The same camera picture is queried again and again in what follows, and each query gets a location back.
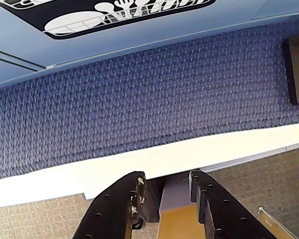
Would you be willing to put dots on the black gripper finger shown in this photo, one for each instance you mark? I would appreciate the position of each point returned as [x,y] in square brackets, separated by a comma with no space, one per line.
[224,214]
[109,211]

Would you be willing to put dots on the blue toy kitchen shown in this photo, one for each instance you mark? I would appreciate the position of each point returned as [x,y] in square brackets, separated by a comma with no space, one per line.
[149,30]

